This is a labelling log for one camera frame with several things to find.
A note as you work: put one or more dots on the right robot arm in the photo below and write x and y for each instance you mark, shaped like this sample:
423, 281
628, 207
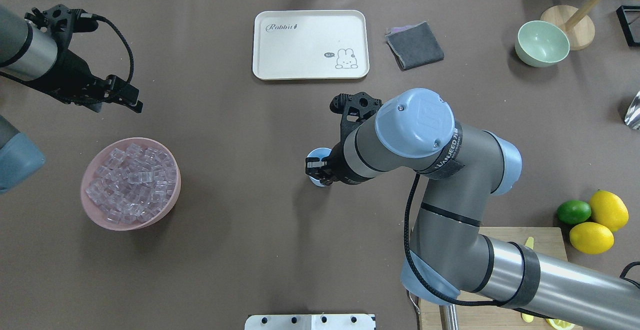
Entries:
447, 260

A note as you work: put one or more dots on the yellow lemon outer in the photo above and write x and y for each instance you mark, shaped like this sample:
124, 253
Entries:
591, 238

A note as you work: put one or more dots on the steel ice scoop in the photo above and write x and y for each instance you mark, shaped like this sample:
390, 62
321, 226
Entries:
632, 116

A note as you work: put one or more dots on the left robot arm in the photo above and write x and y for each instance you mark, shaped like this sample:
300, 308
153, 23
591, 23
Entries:
36, 55

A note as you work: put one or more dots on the yellow plastic knife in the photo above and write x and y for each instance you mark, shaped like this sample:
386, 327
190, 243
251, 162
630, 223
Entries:
525, 317

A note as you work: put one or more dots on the mint green bowl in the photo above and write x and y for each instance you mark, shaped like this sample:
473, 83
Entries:
541, 44

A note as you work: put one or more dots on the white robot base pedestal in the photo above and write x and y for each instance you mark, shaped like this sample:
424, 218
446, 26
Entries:
312, 322

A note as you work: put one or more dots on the clear ice cubes pile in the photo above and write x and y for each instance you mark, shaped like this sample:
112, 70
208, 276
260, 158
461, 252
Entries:
132, 182

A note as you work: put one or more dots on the yellow lemon near board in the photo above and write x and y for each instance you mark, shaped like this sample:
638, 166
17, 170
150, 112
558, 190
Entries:
608, 210

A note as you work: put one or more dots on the wooden glass stand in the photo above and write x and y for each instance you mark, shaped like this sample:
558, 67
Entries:
574, 22

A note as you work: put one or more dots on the lemon half upper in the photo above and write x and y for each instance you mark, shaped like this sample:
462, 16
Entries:
558, 324

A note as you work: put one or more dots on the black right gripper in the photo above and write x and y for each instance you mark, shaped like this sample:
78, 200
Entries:
342, 169

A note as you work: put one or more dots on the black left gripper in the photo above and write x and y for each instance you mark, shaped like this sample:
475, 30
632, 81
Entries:
71, 76

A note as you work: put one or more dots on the steel muddler black tip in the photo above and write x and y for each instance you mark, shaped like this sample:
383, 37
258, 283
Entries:
448, 317

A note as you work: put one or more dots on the grey folded cloth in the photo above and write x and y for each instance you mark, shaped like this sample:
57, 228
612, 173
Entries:
414, 45

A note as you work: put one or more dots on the bamboo cutting board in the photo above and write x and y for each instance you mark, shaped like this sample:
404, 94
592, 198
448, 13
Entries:
547, 240

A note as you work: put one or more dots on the green lime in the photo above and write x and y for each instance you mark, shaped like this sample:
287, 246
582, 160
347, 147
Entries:
574, 212

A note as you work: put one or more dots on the cream rabbit tray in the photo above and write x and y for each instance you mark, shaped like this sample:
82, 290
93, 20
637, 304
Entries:
310, 44

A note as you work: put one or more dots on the light blue cup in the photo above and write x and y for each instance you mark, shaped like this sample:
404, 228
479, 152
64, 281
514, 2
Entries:
316, 167

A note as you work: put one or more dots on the pink bowl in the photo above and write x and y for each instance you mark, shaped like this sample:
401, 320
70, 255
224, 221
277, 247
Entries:
130, 210

